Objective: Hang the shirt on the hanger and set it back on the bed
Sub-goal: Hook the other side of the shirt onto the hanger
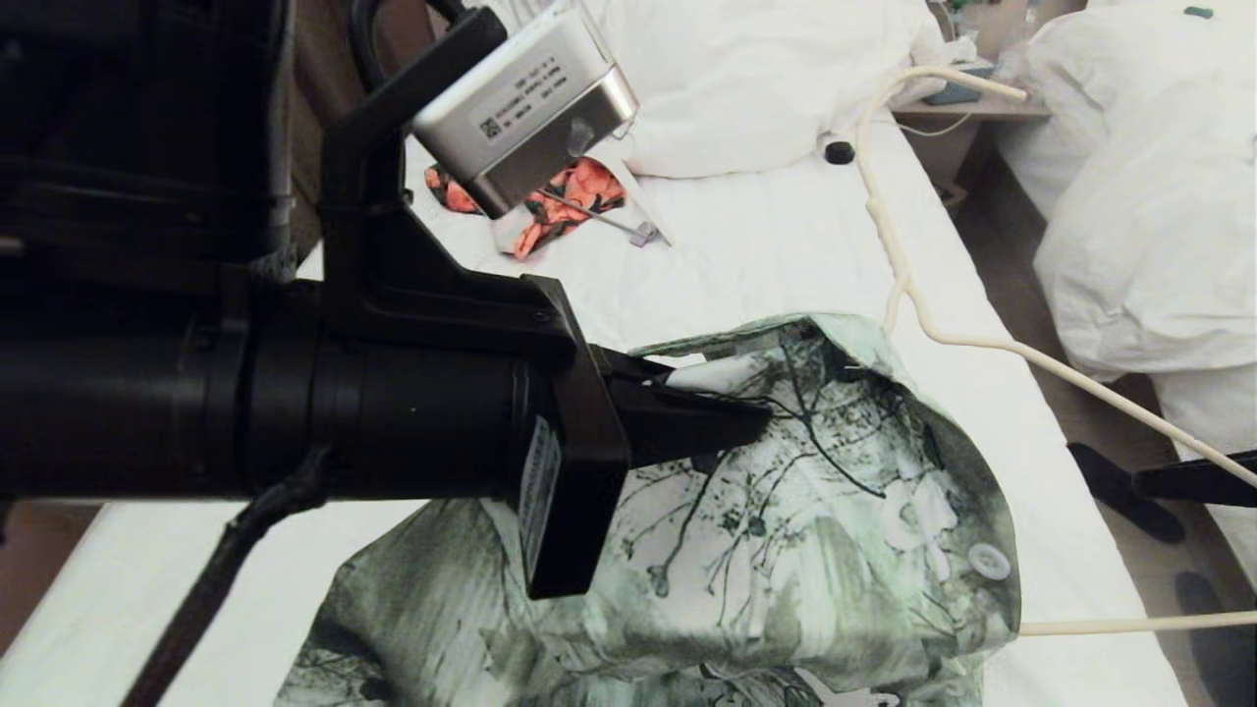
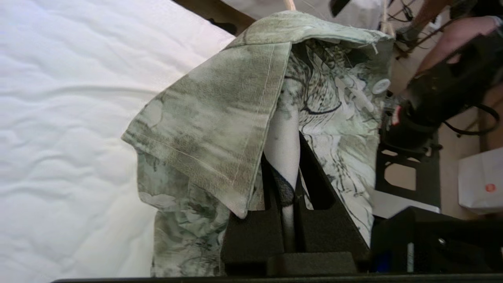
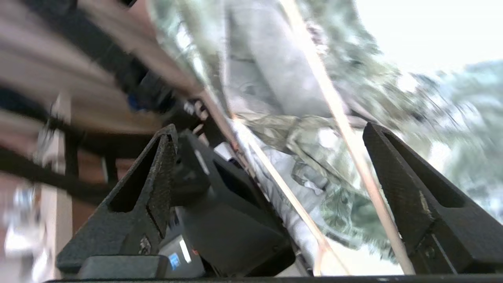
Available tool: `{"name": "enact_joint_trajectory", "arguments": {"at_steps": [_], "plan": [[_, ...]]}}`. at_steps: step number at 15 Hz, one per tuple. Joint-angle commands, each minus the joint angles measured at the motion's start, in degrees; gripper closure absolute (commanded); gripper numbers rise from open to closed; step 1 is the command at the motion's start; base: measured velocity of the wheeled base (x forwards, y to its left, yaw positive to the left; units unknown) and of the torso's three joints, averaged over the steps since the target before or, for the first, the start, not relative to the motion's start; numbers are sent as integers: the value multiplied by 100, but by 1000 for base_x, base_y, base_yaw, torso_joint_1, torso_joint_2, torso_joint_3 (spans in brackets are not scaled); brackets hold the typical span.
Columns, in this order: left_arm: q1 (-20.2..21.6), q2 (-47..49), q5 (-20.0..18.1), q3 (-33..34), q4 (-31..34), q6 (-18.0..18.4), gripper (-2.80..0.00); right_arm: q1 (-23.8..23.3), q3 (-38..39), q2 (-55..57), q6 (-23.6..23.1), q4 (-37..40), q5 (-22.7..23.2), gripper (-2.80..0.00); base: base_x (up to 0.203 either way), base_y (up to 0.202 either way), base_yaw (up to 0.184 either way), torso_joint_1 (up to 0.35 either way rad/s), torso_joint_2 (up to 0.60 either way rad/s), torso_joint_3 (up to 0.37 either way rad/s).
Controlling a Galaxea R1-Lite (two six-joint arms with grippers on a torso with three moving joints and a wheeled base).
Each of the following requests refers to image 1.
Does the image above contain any orange floral garment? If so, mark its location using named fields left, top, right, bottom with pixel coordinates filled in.
left=424, top=157, right=628, bottom=261

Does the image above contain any neighbouring bed white sheet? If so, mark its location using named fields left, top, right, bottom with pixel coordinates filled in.
left=1149, top=365, right=1257, bottom=590

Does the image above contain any white crumpled duvet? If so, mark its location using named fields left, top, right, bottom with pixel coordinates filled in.
left=1002, top=0, right=1257, bottom=384

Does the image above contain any black slipper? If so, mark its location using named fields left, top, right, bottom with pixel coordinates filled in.
left=1068, top=442, right=1189, bottom=544
left=1178, top=572, right=1257, bottom=707

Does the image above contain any black left camera cable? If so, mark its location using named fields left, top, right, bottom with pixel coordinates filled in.
left=349, top=0, right=463, bottom=94

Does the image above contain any bed with white sheet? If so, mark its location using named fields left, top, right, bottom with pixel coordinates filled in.
left=0, top=93, right=1189, bottom=707

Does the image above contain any white cable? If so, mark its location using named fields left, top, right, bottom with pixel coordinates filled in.
left=864, top=111, right=975, bottom=138

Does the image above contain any blue tissue box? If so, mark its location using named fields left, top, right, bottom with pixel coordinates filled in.
left=923, top=57, right=997, bottom=105

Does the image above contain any white pillow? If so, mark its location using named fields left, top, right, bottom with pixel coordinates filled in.
left=491, top=0, right=952, bottom=180

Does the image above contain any small green plant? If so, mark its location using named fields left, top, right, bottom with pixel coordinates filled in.
left=928, top=0, right=978, bottom=42

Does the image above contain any white plastic hanger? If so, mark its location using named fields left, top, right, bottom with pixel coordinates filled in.
left=511, top=147, right=675, bottom=246

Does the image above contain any green floral button shirt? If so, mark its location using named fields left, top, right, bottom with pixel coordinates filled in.
left=275, top=314, right=1022, bottom=707

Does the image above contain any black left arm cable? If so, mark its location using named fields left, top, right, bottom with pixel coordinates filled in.
left=123, top=447, right=330, bottom=707

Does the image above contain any wooden nightstand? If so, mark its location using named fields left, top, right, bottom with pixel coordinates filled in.
left=892, top=90, right=1054, bottom=188

